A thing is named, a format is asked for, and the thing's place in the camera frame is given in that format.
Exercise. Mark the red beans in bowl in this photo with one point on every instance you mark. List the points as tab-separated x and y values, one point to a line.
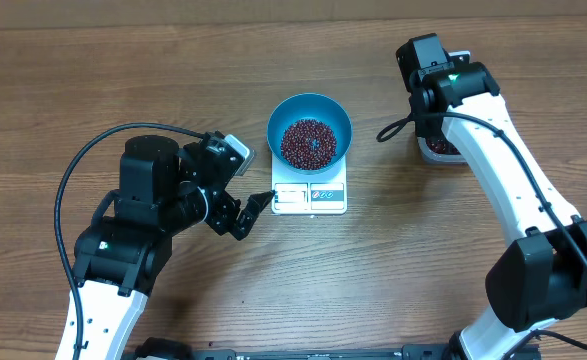
308	144

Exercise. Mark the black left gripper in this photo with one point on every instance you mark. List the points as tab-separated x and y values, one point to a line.
222	220

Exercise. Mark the clear plastic container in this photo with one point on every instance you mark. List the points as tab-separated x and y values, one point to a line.
437	159

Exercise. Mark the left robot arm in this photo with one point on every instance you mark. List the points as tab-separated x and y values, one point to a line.
164	189

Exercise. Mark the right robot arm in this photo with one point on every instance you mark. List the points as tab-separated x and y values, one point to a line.
541	278

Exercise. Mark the white digital kitchen scale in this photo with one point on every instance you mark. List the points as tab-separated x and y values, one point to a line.
312	194

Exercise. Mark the teal blue bowl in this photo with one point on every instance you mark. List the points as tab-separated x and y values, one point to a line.
310	106

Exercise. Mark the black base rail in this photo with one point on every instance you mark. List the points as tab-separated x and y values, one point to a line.
158	348

